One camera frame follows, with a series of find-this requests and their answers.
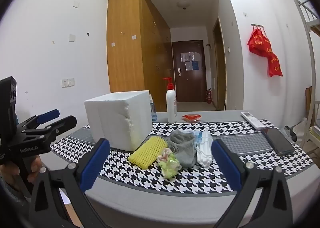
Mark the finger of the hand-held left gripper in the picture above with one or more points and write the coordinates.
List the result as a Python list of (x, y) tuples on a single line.
[(48, 115), (65, 121)]

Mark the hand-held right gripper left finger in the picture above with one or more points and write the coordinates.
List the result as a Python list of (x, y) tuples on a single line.
[(93, 165)]

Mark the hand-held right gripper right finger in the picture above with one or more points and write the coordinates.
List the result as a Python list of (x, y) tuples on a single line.
[(225, 165)]

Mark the white face mask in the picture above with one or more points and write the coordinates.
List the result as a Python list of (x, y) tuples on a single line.
[(203, 155)]

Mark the blue face mask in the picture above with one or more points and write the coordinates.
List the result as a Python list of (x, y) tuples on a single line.
[(198, 138)]

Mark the grey sock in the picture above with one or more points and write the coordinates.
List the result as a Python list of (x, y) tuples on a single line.
[(185, 150)]

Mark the white foam box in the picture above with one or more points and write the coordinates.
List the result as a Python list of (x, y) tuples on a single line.
[(112, 123)]

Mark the yellow foam fruit net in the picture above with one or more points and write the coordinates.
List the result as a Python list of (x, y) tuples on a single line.
[(146, 153)]

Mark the green pink packet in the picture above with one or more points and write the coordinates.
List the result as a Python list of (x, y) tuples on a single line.
[(170, 166)]

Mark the person's left hand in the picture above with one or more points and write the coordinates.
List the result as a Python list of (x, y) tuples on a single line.
[(35, 166)]

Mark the houndstooth table cloth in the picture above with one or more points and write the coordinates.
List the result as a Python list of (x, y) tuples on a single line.
[(140, 183)]

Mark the white remote control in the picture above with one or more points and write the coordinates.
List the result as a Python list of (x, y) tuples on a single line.
[(252, 119)]

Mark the red snack packet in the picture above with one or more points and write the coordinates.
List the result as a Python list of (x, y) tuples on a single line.
[(191, 117)]

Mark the black smartphone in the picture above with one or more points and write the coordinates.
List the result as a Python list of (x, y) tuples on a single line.
[(280, 141)]

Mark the red fire extinguisher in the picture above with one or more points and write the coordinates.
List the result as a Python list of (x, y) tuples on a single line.
[(209, 96)]

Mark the blue spray bottle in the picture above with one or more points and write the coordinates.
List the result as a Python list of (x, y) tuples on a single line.
[(153, 114)]

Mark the white red pump bottle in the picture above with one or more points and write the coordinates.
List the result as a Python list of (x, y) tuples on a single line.
[(171, 105)]

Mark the dark brown entry door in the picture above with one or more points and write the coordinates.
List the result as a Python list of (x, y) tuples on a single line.
[(197, 85)]

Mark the white plastic bag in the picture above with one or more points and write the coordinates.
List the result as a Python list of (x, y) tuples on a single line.
[(301, 126)]

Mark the wooden wardrobe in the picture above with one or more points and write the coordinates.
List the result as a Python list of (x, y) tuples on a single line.
[(125, 55)]

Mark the wooden side door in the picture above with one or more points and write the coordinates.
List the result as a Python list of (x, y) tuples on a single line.
[(220, 67)]

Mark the blue notice sheet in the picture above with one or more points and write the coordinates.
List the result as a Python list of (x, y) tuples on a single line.
[(195, 65)]

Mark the wooden board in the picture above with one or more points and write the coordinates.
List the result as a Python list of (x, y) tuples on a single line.
[(308, 103)]

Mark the grey notice sheet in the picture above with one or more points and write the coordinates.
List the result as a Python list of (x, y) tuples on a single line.
[(187, 57)]

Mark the red hanging bag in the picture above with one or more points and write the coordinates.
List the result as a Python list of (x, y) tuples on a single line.
[(262, 47)]

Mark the ceiling lamp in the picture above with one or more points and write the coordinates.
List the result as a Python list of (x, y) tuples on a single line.
[(183, 4)]

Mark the white wall socket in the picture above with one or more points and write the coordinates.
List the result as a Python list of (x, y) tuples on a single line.
[(65, 82)]

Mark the white wall switch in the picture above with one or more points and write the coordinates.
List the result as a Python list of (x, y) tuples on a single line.
[(71, 81)]

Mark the white wall cover plate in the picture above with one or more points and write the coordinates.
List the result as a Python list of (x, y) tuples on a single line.
[(76, 4), (72, 37)]

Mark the white metal bed frame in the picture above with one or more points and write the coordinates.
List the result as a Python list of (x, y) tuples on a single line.
[(311, 55)]

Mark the wall hook rack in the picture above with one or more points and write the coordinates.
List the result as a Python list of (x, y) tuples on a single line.
[(257, 25)]

